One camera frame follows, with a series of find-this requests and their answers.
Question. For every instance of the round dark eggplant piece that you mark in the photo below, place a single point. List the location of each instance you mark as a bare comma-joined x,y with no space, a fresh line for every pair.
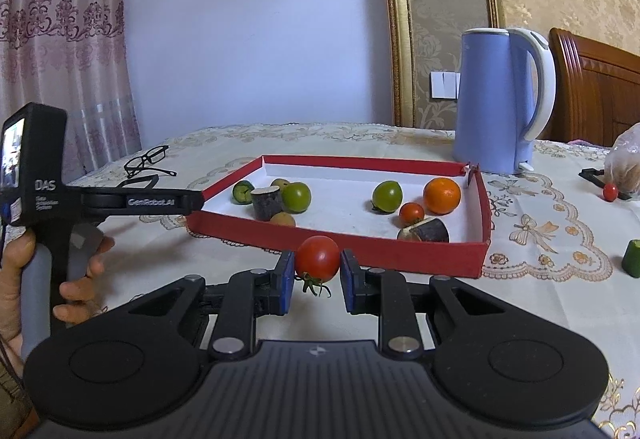
266,205

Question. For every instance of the small green cucumber piece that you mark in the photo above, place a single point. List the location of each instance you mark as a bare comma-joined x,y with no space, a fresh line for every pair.
243,192

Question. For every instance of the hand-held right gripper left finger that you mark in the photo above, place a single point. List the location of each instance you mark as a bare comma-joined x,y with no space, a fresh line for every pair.
286,281

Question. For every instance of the person's left forearm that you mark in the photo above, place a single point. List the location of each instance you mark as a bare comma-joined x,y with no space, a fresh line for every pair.
12,399

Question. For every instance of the black eyeglasses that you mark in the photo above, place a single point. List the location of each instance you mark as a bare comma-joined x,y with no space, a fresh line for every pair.
152,154

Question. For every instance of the large green tomato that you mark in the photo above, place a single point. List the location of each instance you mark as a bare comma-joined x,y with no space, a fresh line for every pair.
387,195

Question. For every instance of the cut eggplant piece white flesh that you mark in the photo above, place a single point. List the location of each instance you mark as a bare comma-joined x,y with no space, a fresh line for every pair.
430,231

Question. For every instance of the orange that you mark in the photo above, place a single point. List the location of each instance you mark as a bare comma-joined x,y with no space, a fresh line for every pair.
442,195

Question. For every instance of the white wall switch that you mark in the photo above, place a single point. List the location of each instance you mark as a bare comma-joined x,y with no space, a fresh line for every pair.
444,85

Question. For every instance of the blue electric kettle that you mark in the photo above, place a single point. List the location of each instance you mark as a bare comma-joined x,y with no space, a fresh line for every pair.
492,109

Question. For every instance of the black flat frame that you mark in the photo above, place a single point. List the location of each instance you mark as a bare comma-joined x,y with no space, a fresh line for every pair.
592,174

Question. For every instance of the small yellow fruit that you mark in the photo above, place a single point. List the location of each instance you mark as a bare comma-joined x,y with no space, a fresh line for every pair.
282,219
280,183

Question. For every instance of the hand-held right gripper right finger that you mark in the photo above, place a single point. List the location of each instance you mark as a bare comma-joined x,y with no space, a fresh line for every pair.
349,281

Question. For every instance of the red tomato with stem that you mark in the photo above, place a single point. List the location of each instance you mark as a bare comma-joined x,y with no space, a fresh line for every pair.
317,259
411,214

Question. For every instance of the pink patterned curtain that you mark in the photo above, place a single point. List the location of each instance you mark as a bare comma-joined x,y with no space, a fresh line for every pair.
60,44

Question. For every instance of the person's left hand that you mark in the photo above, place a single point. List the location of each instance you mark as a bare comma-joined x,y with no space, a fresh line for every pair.
80,299

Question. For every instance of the red cherry tomato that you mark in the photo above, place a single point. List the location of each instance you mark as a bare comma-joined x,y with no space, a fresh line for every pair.
610,192

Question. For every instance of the tall green cucumber piece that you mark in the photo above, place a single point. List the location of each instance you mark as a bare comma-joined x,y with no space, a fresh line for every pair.
632,259

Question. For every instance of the clear plastic bag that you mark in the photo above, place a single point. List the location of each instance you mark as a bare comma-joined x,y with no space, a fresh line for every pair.
625,164

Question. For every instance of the black hexagonal frame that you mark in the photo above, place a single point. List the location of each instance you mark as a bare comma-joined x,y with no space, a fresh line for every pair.
150,178

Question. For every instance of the small green tomato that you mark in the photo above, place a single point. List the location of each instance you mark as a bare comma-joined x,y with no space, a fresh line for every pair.
297,197

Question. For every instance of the cream embroidered tablecloth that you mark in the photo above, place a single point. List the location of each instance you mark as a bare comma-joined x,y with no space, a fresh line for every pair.
550,294

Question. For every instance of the red cardboard box tray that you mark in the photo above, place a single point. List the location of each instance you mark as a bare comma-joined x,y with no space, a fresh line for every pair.
425,259

